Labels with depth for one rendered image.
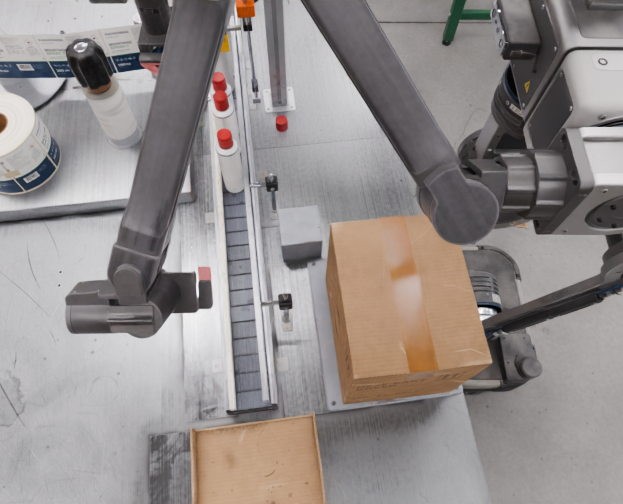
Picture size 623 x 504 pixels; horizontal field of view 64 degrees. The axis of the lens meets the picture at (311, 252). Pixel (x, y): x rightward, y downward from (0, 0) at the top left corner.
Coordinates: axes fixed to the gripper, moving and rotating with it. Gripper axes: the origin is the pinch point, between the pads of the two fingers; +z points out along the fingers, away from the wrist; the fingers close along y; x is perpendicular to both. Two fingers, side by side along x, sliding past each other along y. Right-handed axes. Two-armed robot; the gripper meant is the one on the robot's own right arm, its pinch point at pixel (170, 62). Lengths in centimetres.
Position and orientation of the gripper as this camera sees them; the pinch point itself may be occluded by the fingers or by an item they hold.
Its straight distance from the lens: 112.9
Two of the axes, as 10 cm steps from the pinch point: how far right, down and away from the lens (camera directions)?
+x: 10.0, 0.0, 0.0
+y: 0.0, 9.0, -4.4
